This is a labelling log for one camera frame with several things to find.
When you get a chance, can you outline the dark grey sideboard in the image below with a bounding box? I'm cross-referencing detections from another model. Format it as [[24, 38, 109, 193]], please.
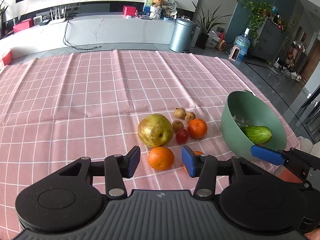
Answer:
[[249, 19, 286, 62]]

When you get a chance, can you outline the large orange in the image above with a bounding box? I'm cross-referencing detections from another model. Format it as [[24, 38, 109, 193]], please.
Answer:
[[183, 151, 203, 174]]

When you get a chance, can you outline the trailing ivy plant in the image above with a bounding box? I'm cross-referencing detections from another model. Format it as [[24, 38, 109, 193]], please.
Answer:
[[238, 0, 272, 41]]

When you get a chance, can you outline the large yellow-green pear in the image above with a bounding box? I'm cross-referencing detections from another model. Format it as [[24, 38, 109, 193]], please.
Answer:
[[137, 113, 174, 148]]

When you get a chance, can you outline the orange on right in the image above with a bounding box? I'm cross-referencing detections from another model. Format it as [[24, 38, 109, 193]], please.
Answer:
[[188, 119, 208, 139]]

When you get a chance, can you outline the brown longan far left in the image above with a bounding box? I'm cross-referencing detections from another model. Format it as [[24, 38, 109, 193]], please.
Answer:
[[173, 108, 186, 120]]

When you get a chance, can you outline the green colander bowl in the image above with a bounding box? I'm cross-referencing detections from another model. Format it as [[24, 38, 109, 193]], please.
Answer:
[[220, 90, 287, 162]]

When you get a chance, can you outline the small orange on left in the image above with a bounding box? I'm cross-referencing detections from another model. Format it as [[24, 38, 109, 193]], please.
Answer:
[[148, 147, 175, 171]]

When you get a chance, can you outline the red box on cabinet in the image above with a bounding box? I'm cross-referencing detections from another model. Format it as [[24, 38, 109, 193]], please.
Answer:
[[123, 5, 137, 17]]

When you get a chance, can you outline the pink checkered tablecloth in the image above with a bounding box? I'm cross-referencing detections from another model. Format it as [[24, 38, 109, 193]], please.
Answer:
[[0, 49, 301, 240]]

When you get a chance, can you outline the white plastic bag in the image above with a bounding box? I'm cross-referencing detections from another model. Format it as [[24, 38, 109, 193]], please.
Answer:
[[205, 30, 220, 48]]

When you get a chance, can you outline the pink small heater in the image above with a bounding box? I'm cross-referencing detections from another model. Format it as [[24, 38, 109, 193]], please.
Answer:
[[228, 45, 241, 62]]

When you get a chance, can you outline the green cucumber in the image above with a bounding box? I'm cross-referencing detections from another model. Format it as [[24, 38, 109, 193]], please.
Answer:
[[240, 126, 272, 145]]

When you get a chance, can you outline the white wifi router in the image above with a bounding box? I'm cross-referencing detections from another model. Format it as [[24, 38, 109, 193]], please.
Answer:
[[49, 7, 66, 24]]

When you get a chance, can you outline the pink box on cabinet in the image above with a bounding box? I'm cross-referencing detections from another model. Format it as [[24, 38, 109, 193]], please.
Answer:
[[13, 18, 34, 33]]

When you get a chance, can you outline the brown longan far right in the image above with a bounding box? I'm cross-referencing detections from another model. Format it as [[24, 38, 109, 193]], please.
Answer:
[[184, 112, 196, 123]]

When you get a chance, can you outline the brown longan near tomato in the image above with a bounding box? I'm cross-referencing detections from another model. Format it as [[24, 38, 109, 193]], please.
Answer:
[[172, 120, 184, 133]]

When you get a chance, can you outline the teddy bear in pot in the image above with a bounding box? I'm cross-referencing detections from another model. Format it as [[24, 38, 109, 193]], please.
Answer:
[[150, 0, 167, 20]]

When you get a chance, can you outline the black power cable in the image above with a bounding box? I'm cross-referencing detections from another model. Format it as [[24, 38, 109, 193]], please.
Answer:
[[62, 18, 102, 51]]

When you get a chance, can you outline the blue water jug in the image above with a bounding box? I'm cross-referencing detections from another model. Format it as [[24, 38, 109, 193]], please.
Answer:
[[234, 28, 250, 60]]

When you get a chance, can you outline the red cherry tomato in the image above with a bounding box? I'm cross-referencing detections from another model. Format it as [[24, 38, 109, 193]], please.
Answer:
[[176, 128, 189, 144]]

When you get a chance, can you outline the silver trash can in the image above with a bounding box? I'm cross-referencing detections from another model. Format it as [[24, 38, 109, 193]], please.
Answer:
[[169, 18, 197, 53]]

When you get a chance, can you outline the potted long-leaf plant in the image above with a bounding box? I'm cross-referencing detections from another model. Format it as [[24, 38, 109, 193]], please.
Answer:
[[192, 1, 231, 49]]

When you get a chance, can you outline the white marble tv cabinet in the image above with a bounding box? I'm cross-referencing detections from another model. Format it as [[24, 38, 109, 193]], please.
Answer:
[[0, 13, 201, 63]]

